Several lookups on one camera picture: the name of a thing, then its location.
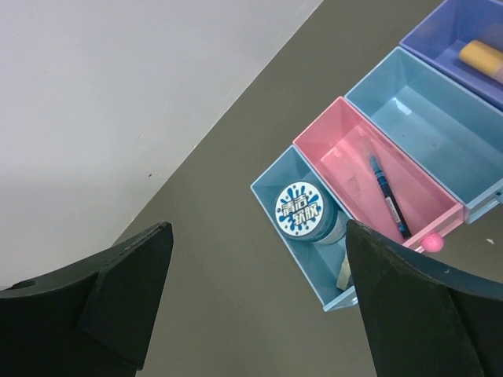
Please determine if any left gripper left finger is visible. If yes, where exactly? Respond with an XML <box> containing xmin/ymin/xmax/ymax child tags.
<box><xmin>1</xmin><ymin>221</ymin><xmax>173</xmax><ymax>377</ymax></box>

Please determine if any blue slime jar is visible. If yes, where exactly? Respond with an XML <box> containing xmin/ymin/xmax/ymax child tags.
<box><xmin>274</xmin><ymin>181</ymin><xmax>348</xmax><ymax>245</ymax></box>

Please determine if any purple drawer box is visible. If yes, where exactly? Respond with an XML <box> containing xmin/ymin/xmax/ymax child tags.
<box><xmin>400</xmin><ymin>0</ymin><xmax>502</xmax><ymax>109</ymax></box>

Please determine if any orange highlighter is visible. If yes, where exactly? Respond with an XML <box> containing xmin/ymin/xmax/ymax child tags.
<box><xmin>459</xmin><ymin>40</ymin><xmax>502</xmax><ymax>83</ymax></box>

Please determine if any dark blue pen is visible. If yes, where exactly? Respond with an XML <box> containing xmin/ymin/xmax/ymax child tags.
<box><xmin>369</xmin><ymin>153</ymin><xmax>412</xmax><ymax>240</ymax></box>

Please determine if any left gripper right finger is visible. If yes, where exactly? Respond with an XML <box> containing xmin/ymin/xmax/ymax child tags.
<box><xmin>346</xmin><ymin>220</ymin><xmax>502</xmax><ymax>376</ymax></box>

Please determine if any beige eraser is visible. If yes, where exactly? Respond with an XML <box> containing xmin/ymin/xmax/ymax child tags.
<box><xmin>336</xmin><ymin>254</ymin><xmax>353</xmax><ymax>291</ymax></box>

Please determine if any pink drawer box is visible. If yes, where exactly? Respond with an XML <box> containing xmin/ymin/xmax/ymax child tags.
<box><xmin>293</xmin><ymin>97</ymin><xmax>464</xmax><ymax>252</ymax></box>

